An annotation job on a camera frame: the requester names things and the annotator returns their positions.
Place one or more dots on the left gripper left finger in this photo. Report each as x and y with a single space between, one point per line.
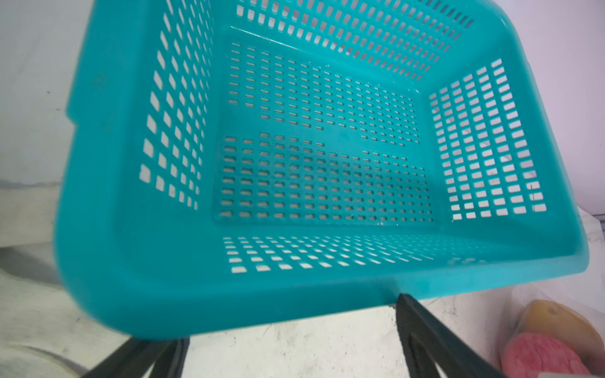
135 357

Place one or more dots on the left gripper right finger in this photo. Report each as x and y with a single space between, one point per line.
430 347

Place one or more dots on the pink red dragon fruit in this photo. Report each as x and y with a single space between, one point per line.
530 354

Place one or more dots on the orange yellow mango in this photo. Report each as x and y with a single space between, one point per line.
559 322

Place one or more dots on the clear zip bag blue zipper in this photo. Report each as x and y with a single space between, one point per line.
590 306

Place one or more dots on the teal plastic basket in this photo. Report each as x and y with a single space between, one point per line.
237 163

